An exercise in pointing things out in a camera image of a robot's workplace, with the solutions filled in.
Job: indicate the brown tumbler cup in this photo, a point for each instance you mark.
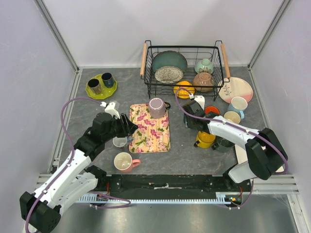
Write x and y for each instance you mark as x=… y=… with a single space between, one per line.
x=95 y=86

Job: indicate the brown pink bowl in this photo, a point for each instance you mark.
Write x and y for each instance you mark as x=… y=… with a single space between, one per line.
x=203 y=82

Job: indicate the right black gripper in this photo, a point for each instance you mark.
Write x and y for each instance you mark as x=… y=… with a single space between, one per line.
x=190 y=124

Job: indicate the light blue cable duct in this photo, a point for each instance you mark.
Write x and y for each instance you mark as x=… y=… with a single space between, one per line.
x=93 y=199

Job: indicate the orange mug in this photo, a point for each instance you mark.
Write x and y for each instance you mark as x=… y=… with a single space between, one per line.
x=212 y=109

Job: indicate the white square board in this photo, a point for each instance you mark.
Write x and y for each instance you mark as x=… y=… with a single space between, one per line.
x=240 y=154

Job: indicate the yellow mug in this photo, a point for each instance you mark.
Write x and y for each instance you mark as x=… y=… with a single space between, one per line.
x=204 y=140

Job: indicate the beige mug dark handle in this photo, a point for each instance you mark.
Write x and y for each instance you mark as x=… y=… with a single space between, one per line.
x=232 y=116

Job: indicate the light blue mug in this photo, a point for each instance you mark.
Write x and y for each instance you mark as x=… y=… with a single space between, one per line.
x=238 y=105

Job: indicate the yellow bowl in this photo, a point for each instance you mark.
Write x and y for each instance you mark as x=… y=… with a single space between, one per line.
x=182 y=94

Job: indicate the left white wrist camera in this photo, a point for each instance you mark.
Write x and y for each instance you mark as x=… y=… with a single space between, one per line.
x=111 y=108

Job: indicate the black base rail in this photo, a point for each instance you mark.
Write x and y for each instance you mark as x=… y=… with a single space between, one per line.
x=130 y=186

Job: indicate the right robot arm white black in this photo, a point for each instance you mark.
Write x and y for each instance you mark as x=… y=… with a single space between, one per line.
x=265 y=154

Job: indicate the black wire dish rack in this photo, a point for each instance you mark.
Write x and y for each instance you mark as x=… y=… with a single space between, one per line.
x=192 y=54

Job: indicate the dark blue tumbler cup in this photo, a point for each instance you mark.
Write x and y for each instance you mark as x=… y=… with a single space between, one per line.
x=108 y=80

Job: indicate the green scalloped plate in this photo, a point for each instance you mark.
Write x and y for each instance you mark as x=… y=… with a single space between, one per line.
x=105 y=93

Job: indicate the dark green mug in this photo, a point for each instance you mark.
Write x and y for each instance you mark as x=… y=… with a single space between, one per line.
x=222 y=145

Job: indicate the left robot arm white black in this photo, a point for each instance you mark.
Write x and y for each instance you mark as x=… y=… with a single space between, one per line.
x=75 y=177

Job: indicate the dark blue mug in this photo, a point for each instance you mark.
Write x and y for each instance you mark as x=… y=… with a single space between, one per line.
x=186 y=120

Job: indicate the speckled beige plate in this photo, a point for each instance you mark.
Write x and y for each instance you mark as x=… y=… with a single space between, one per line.
x=169 y=74

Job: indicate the floral placemat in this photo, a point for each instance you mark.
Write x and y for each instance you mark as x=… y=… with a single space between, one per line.
x=152 y=135

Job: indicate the pink floral plate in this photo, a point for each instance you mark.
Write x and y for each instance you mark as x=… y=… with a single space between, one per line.
x=235 y=87

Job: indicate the purple mug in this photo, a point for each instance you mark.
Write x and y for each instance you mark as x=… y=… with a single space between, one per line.
x=157 y=108

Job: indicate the teal plate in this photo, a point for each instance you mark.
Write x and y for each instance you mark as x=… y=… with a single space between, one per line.
x=169 y=58

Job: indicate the pink mug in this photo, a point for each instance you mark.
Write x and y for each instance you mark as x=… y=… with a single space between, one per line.
x=125 y=163

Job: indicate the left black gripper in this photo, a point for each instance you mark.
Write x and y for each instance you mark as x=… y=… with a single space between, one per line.
x=129 y=126

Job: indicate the mint green bowl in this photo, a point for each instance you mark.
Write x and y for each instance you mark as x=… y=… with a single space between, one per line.
x=204 y=65

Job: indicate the small grey white mug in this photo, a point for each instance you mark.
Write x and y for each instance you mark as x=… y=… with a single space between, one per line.
x=121 y=142

